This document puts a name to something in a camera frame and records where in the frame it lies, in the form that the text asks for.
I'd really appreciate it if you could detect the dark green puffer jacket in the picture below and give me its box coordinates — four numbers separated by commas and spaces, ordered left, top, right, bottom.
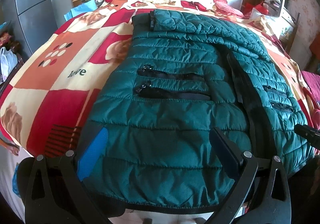
80, 9, 314, 214

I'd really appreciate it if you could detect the red orange patterned blanket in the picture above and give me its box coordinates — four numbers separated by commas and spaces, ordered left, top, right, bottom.
0, 0, 320, 224

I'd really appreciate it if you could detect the white plastic bag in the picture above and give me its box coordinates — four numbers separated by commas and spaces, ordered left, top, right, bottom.
1, 47, 18, 81

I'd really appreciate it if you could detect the red pink ruffled cushion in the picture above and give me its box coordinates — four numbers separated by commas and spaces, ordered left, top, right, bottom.
213, 0, 244, 18

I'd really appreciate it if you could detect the grey wardrobe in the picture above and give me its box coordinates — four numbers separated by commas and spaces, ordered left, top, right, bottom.
1, 0, 73, 61

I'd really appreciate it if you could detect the light blue bag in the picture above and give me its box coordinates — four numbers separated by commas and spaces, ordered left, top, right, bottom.
64, 0, 97, 21

